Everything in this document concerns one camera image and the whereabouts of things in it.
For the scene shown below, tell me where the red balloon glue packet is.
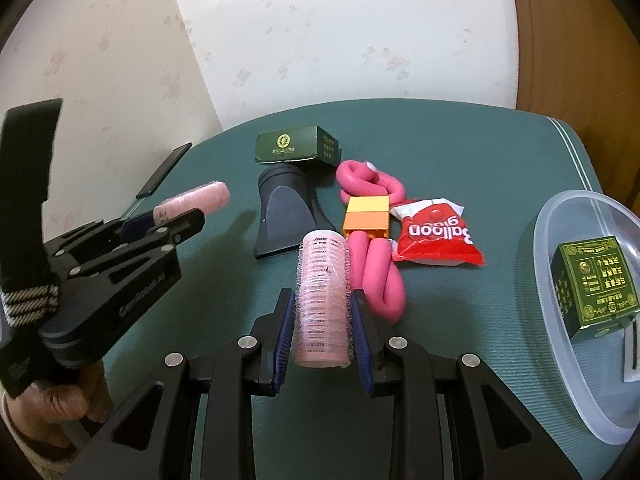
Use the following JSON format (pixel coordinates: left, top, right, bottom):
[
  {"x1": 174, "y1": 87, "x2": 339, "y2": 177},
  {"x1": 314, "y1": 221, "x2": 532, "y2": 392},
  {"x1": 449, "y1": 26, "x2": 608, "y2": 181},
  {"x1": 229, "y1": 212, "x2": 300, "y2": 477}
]
[{"x1": 390, "y1": 198, "x2": 485, "y2": 266}]

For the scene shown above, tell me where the wooden wardrobe door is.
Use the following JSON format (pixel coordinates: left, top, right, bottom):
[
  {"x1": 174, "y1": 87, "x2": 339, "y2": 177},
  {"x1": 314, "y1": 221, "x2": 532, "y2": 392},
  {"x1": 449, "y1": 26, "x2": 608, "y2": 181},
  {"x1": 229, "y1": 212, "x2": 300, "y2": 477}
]
[{"x1": 514, "y1": 0, "x2": 639, "y2": 204}]

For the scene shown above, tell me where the clear plastic bowl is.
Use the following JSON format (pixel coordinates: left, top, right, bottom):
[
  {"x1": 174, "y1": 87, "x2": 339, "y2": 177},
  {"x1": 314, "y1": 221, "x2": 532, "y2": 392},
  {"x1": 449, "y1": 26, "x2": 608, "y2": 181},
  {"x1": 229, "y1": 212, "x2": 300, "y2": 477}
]
[{"x1": 533, "y1": 190, "x2": 639, "y2": 445}]

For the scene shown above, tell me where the green bed mat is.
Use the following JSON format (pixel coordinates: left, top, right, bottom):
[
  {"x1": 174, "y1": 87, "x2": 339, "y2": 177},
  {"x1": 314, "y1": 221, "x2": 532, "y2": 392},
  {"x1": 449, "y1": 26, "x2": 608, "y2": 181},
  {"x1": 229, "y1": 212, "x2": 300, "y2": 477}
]
[{"x1": 102, "y1": 97, "x2": 618, "y2": 480}]

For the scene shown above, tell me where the green gold patterned box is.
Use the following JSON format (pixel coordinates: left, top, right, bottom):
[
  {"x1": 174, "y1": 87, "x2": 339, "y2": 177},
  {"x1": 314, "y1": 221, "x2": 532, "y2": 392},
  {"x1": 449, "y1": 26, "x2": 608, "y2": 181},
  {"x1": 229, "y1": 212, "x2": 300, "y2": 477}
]
[{"x1": 551, "y1": 236, "x2": 639, "y2": 344}]

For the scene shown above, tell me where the person's left hand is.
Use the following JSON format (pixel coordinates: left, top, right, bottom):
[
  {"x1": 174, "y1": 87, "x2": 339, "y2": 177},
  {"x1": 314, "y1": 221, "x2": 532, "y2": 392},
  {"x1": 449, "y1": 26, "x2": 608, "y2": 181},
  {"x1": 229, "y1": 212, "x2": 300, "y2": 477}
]
[{"x1": 6, "y1": 361, "x2": 113, "y2": 448}]

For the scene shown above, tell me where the pink mesh hair roller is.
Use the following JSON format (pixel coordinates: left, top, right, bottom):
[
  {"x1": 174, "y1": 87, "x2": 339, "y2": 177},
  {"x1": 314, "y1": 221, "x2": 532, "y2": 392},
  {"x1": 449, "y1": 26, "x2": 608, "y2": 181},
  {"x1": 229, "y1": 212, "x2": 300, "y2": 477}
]
[{"x1": 294, "y1": 230, "x2": 352, "y2": 368}]

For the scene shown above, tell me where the long pink foam roller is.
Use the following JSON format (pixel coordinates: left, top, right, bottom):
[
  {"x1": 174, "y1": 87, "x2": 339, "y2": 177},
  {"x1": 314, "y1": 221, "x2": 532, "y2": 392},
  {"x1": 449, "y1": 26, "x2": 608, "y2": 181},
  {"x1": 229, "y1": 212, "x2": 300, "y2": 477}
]
[{"x1": 346, "y1": 231, "x2": 406, "y2": 324}]

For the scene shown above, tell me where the white sleeve cuff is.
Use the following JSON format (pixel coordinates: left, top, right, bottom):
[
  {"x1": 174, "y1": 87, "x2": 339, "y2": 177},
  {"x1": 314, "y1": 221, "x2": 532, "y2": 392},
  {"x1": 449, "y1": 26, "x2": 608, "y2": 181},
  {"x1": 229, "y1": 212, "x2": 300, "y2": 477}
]
[{"x1": 1, "y1": 391, "x2": 78, "y2": 479}]

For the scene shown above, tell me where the dark green rectangular box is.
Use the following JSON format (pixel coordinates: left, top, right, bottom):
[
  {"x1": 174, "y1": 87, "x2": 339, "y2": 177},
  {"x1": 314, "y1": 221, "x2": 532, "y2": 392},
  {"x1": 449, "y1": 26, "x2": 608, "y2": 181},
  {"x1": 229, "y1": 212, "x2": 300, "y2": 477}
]
[{"x1": 255, "y1": 126, "x2": 342, "y2": 167}]

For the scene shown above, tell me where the yellow orange toy brick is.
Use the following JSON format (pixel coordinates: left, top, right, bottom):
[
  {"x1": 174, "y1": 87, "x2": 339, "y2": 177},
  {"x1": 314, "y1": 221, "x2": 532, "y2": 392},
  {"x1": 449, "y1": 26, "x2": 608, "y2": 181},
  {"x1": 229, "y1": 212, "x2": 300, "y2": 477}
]
[{"x1": 343, "y1": 195, "x2": 390, "y2": 238}]

